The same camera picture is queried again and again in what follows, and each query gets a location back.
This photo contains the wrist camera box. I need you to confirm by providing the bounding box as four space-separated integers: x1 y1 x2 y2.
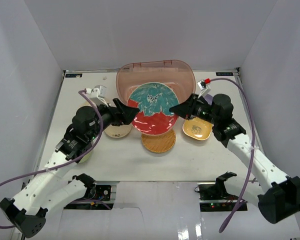
85 85 109 107
197 78 211 98

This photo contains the round woven bamboo plate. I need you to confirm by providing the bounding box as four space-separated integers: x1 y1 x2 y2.
141 129 176 154

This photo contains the pink translucent plastic bin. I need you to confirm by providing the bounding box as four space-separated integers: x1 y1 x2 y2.
116 59 196 103

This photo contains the cream round plate black mark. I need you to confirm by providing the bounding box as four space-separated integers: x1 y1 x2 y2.
104 124 132 139

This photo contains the purple square dish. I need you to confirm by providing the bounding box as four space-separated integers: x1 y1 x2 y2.
203 94 213 105

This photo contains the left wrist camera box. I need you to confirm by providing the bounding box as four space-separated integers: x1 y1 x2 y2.
85 85 109 107

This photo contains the light green dish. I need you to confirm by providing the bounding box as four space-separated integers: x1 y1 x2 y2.
76 148 93 164

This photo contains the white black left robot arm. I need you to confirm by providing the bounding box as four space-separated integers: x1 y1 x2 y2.
0 98 140 238

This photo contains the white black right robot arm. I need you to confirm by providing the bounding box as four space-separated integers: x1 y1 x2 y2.
169 93 300 224

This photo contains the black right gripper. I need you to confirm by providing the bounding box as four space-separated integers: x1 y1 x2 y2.
170 93 219 126

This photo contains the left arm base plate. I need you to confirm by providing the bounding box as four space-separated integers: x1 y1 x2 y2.
63 185 114 210

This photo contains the cream square dish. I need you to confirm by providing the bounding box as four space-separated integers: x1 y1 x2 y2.
81 101 94 107

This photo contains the red and teal plate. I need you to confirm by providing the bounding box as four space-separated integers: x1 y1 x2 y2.
127 82 179 136

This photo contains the yellow square dish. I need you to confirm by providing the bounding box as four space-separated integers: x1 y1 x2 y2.
182 117 213 141

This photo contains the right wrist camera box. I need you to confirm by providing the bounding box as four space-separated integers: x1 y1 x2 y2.
197 78 211 98

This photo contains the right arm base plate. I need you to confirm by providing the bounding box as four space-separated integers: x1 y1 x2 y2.
194 183 239 204

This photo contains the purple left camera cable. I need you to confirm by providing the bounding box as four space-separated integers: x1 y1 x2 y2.
0 88 113 230

